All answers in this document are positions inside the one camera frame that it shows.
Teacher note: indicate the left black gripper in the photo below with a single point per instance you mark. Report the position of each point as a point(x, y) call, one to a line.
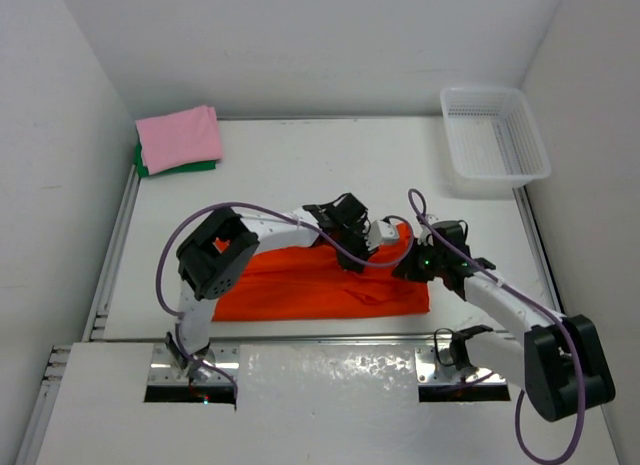
point(363, 251)

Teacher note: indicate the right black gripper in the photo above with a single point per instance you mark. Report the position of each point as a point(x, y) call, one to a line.
point(406, 267)

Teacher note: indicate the orange t shirt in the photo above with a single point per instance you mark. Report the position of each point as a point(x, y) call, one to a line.
point(308, 284)

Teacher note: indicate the pink t shirt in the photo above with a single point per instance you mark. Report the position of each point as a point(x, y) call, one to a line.
point(185, 141)

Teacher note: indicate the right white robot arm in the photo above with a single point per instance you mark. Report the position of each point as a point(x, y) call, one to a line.
point(558, 360)

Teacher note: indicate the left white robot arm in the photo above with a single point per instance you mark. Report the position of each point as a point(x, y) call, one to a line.
point(212, 259)

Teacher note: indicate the white front cover panel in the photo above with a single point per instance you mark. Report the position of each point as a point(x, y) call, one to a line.
point(297, 404)

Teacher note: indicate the white plastic basket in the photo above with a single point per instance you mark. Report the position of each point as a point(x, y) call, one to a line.
point(493, 139)

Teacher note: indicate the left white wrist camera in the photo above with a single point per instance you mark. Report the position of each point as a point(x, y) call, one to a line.
point(381, 233)

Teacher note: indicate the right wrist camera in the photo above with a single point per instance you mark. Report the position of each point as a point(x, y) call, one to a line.
point(454, 232)

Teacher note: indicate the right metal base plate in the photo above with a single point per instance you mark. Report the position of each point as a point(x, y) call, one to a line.
point(434, 367)

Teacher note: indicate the metal base plate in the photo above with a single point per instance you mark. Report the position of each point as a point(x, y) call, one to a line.
point(434, 367)
point(164, 371)

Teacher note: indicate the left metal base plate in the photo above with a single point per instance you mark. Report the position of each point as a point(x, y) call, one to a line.
point(164, 371)

